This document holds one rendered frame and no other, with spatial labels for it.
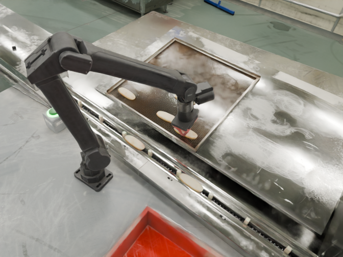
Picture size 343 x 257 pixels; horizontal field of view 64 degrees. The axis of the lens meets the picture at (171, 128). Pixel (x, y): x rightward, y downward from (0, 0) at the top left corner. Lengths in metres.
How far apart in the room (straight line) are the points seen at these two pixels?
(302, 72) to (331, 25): 2.74
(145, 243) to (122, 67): 0.53
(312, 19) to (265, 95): 3.33
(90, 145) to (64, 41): 0.34
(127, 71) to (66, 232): 0.54
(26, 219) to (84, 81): 0.74
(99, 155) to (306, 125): 0.80
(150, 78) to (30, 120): 0.69
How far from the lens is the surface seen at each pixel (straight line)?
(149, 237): 0.93
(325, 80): 1.79
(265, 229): 0.98
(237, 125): 1.13
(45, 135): 1.24
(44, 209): 1.03
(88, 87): 1.43
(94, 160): 0.91
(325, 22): 4.51
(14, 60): 1.54
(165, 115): 1.13
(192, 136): 1.07
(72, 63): 0.66
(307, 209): 1.03
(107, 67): 0.72
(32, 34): 1.97
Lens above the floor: 1.68
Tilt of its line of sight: 46 degrees down
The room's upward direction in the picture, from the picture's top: 6 degrees clockwise
